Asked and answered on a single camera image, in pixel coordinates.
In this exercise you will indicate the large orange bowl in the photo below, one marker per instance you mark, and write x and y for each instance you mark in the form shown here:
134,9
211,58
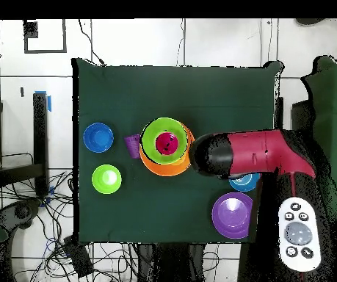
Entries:
162,169

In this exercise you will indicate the small green bowl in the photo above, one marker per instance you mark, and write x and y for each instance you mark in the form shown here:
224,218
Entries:
106,179

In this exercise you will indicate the black post with blue tape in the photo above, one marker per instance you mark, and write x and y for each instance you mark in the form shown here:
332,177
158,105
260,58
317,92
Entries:
40,141

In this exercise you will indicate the large green bowl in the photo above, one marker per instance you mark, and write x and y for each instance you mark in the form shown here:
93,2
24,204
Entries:
150,141

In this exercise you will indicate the large purple bowl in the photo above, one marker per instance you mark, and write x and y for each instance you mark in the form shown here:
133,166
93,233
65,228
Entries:
229,215

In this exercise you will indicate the light blue bowl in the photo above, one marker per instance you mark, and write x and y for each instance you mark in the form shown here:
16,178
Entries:
244,183

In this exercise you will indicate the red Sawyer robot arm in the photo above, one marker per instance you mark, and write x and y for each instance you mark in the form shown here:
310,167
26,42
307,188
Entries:
262,152

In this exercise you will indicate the dark blue bowl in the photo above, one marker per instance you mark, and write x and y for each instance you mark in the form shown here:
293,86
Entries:
98,137

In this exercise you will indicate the red cup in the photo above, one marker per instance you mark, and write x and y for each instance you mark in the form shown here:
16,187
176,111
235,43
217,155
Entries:
167,143

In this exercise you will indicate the person's foot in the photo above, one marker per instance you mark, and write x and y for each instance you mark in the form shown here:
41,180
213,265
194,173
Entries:
310,21

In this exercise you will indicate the black power brick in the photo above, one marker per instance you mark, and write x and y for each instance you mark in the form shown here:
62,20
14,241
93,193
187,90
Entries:
78,258

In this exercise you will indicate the dark green table cloth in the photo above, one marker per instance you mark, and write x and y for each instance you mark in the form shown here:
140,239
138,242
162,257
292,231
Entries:
127,211

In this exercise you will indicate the black wheeled base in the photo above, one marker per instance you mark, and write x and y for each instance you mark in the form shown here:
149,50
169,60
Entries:
18,212

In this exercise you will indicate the purple cup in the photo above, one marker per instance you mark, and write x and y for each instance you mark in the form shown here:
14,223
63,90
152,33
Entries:
132,146

